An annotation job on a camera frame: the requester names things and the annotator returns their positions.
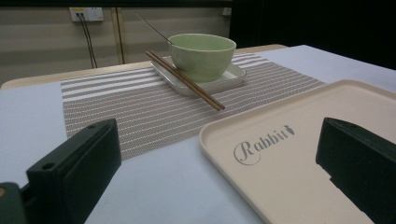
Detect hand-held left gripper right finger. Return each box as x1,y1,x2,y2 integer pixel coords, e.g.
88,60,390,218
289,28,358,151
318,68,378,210
315,117,396,224

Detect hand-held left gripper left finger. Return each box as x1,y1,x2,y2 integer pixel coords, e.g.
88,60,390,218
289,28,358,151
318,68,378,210
26,119,122,224

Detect beige tray with rabbit print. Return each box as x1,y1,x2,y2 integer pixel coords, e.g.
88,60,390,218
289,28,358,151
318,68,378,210
199,79,396,224

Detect brown wooden chopstick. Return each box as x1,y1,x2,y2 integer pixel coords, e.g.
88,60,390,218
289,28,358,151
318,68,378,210
145,51,222,112
150,49,226,110

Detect white square plate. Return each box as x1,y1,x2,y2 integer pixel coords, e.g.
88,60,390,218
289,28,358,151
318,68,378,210
150,55,248,96

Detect metal spoon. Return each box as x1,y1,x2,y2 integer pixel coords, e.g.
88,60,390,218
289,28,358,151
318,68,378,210
134,11,175,45

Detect green bowl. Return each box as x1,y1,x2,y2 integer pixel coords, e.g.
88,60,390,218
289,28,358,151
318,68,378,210
167,33,237,84

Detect white table cover sheet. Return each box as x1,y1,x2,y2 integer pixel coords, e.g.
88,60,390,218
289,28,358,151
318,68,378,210
0,44,396,224

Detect striped woven placemat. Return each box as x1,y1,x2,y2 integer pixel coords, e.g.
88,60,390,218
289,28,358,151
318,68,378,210
60,52,327,161

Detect black wall cable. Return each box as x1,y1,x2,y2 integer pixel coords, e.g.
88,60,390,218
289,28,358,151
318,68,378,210
77,13,95,69
81,13,98,69

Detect wooden wall strip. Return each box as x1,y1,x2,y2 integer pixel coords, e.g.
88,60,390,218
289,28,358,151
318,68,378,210
110,7,126,65

